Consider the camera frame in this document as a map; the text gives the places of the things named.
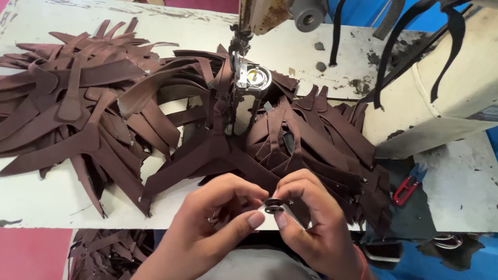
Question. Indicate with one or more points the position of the person's right hand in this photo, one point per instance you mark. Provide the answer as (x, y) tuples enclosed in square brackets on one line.
[(326, 233)]

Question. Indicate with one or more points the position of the person's left hand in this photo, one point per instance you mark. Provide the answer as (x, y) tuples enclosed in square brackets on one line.
[(194, 229)]

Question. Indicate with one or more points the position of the black metal bobbin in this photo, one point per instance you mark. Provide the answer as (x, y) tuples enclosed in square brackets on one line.
[(274, 206)]

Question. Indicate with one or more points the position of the orange wrist thread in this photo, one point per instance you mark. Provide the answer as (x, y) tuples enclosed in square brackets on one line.
[(362, 264)]

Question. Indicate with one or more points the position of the person's grey shirt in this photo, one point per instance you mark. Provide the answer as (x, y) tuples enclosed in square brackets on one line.
[(256, 266)]

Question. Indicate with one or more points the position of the dark green cloth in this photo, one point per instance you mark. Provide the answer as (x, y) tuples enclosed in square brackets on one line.
[(412, 217)]

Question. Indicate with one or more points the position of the brown fabric scraps under table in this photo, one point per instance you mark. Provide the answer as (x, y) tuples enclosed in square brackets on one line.
[(109, 252)]

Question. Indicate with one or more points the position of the heaped pile of brown fabric pieces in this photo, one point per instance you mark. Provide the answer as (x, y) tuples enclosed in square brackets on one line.
[(323, 144)]

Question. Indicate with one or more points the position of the red thread snips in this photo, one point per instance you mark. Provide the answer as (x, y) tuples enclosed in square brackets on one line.
[(406, 188)]

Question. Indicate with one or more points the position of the cream industrial sewing machine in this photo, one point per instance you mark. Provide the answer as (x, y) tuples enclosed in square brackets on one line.
[(432, 97)]

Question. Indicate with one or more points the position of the spread pile of brown fabric pieces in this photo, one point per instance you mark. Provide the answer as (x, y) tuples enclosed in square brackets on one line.
[(74, 101)]

